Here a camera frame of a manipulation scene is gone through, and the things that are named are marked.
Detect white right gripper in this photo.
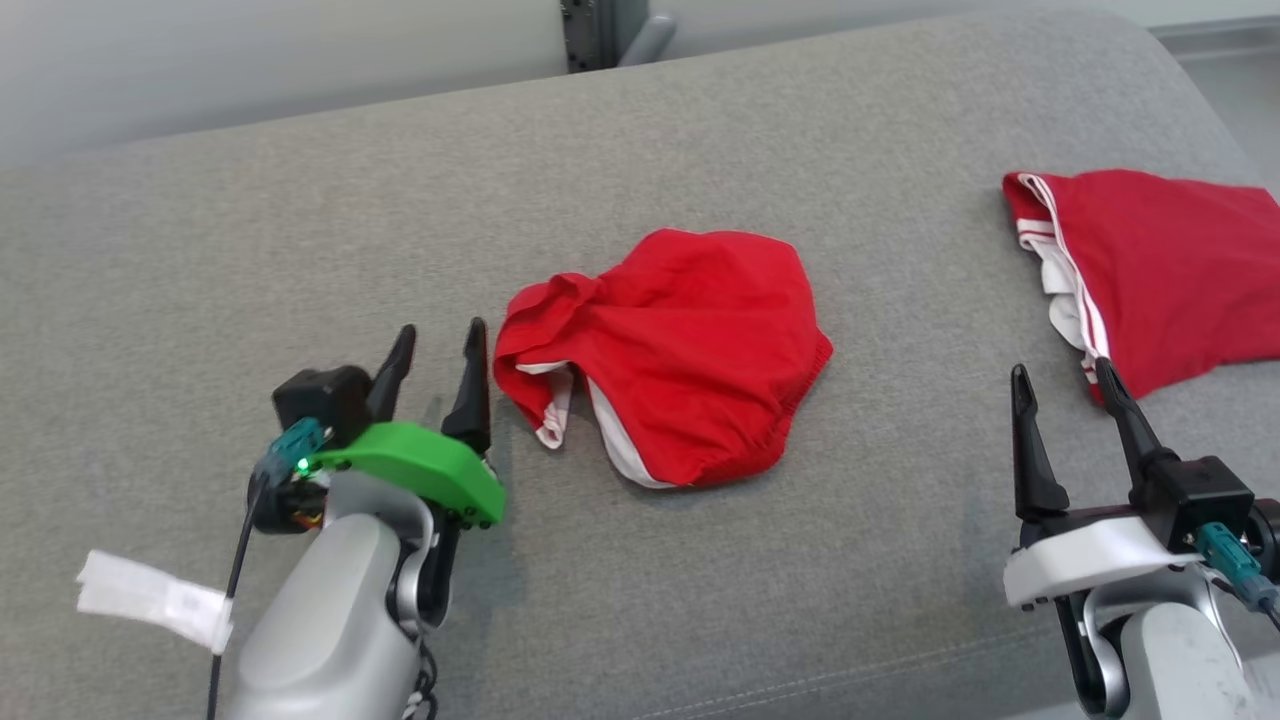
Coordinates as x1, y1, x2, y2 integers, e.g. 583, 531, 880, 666
1003, 356, 1203, 610

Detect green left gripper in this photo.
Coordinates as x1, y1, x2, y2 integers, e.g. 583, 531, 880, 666
305, 317, 506, 528

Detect red basketball jersey number 23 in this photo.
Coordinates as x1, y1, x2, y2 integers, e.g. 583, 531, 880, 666
1002, 168, 1280, 403

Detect red shorts with white stripes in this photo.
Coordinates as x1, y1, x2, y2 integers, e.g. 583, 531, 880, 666
492, 228, 834, 490

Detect grey metal stand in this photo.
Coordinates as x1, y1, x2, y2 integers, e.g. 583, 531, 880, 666
560, 0, 678, 74

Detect white cable label tag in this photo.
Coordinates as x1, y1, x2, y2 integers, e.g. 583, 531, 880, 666
77, 550, 233, 656

